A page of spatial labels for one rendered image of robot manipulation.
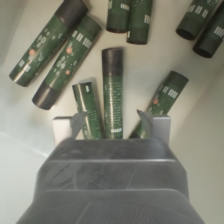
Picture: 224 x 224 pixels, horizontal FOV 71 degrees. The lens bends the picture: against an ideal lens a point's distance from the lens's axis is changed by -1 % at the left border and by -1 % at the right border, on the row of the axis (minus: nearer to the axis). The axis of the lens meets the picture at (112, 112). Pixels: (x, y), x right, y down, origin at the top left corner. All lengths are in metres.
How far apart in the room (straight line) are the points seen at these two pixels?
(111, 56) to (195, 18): 0.12
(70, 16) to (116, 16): 0.06
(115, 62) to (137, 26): 0.06
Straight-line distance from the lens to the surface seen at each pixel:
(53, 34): 0.25
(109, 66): 0.23
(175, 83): 0.25
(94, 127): 0.25
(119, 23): 0.24
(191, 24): 0.26
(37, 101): 0.26
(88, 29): 0.24
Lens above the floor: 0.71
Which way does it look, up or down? 76 degrees down
